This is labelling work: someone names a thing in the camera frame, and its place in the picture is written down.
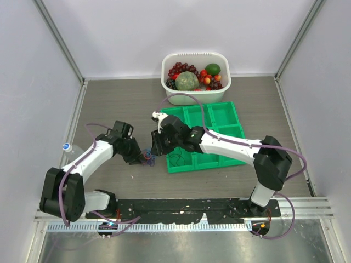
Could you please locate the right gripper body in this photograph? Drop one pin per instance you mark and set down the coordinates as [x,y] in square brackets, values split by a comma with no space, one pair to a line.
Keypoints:
[164,143]

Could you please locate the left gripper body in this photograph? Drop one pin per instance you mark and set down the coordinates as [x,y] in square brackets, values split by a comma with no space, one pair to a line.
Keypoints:
[130,150]

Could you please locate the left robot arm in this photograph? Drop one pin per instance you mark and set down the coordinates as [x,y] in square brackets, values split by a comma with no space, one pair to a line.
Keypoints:
[63,192]

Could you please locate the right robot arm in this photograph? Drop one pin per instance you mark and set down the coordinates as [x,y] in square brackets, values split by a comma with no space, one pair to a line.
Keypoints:
[270,160]

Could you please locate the dark grape bunch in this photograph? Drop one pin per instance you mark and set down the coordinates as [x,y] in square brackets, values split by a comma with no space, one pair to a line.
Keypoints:
[170,83]

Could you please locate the clear plastic bottle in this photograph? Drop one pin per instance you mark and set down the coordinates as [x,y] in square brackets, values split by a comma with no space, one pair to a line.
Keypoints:
[72,152]

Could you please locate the green melon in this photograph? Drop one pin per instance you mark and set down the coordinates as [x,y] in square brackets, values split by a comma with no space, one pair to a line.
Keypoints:
[186,81]

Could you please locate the red cherries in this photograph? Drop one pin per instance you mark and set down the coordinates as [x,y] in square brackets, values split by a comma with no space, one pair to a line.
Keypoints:
[208,82]

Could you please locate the red grape bunch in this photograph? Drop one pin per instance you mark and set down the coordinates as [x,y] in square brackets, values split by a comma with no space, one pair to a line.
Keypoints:
[180,68]

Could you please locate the green lime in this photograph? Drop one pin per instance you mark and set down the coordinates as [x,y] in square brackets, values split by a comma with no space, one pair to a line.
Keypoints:
[213,69]

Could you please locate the white plastic basin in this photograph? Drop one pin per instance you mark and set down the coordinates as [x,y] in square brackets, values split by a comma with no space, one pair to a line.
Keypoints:
[200,61]

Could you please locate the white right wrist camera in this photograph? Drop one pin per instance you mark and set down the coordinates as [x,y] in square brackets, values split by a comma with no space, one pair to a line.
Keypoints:
[158,117]

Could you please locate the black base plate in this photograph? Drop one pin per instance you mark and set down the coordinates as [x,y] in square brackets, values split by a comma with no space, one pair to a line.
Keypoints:
[188,211]

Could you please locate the white cable duct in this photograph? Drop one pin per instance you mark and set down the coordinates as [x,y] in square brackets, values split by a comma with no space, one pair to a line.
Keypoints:
[202,226]

